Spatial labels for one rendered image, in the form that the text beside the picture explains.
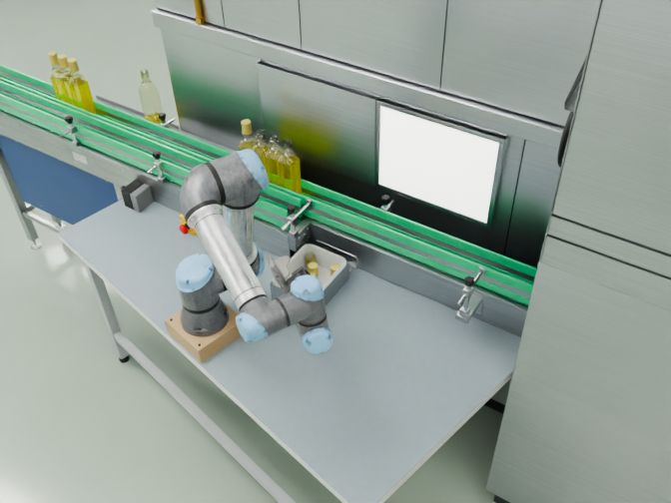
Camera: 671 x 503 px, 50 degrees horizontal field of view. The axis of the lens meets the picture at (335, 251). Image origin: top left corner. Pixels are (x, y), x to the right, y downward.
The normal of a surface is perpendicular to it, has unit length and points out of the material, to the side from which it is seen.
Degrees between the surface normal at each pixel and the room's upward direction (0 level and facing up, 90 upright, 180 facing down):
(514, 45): 90
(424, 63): 90
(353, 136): 90
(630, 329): 90
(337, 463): 0
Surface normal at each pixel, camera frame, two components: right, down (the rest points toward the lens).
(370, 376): -0.02, -0.73
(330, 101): -0.54, 0.58
